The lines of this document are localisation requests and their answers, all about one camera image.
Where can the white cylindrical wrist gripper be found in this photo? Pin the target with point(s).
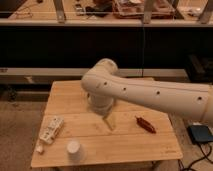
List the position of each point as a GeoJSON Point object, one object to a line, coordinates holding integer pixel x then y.
{"type": "Point", "coordinates": [102, 106]}

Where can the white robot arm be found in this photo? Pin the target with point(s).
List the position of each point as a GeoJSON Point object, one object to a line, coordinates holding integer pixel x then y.
{"type": "Point", "coordinates": [187, 100]}

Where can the red-brown sausage toy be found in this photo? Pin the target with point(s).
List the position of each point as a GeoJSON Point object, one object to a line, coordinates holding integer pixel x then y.
{"type": "Point", "coordinates": [145, 124]}

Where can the wooden folding table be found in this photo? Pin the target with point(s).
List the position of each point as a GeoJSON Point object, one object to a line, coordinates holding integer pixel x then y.
{"type": "Point", "coordinates": [128, 142]}

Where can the white paper cup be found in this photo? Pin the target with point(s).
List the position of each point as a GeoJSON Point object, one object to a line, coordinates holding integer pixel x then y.
{"type": "Point", "coordinates": [74, 150]}

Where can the small white cube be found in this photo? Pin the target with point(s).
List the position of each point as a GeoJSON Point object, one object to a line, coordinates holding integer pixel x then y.
{"type": "Point", "coordinates": [40, 149]}

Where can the black foot pedal box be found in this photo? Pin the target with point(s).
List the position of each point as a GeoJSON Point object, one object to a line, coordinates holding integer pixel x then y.
{"type": "Point", "coordinates": [199, 134]}

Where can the long workbench shelf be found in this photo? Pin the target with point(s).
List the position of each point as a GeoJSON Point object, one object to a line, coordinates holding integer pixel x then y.
{"type": "Point", "coordinates": [187, 13]}

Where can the black tool on bench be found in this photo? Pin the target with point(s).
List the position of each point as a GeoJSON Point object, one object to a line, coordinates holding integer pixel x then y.
{"type": "Point", "coordinates": [99, 10]}

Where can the brown tray of parts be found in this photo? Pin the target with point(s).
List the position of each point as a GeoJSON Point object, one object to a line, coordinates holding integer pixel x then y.
{"type": "Point", "coordinates": [135, 8]}

